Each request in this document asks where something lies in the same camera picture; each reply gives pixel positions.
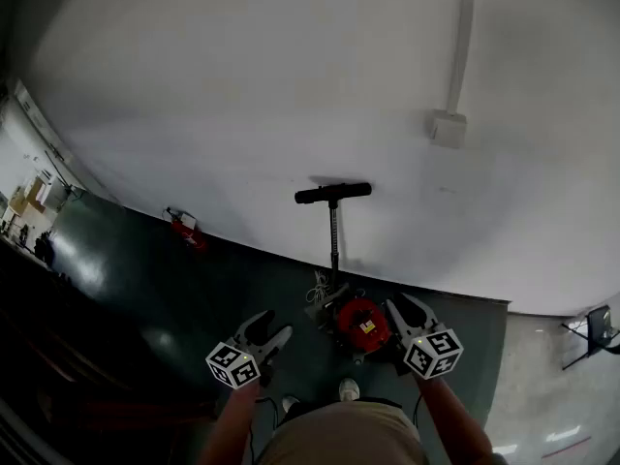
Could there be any black folding chair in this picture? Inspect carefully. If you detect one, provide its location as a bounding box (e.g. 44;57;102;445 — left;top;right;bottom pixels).
561;304;620;370

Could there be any black vacuum cleaner wand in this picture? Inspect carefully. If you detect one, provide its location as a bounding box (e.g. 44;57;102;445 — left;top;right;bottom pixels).
328;199;340;288

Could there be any person's left forearm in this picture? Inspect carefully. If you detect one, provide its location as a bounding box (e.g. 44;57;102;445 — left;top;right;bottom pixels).
197;381;263;465

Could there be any white coiled cable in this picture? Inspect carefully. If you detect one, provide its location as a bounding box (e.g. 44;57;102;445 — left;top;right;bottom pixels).
305;269;331;306

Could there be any red fire extinguisher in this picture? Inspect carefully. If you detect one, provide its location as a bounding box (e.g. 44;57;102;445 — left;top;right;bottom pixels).
163;206;208;253

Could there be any white wall junction box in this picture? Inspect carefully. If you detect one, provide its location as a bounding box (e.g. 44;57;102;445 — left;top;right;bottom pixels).
427;108;468;150

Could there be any person's right forearm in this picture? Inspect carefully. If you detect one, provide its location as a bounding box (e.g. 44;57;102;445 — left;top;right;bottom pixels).
416;374;500;465

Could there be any white wall conduit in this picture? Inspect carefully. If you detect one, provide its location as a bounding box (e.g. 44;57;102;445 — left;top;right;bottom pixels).
446;0;477;115

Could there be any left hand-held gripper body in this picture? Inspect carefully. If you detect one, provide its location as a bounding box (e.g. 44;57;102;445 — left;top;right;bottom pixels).
204;332;282;389

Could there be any stack of cardboard boxes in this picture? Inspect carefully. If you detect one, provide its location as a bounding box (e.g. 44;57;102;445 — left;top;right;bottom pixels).
8;175;55;215

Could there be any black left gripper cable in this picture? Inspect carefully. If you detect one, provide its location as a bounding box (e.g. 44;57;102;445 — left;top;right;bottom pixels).
248;370;281;460

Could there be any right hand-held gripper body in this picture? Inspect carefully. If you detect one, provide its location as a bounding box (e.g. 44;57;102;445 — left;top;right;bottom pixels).
393;322;465;382

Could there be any person's beige shirt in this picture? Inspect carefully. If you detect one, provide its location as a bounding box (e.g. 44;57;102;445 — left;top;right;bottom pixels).
256;399;430;465

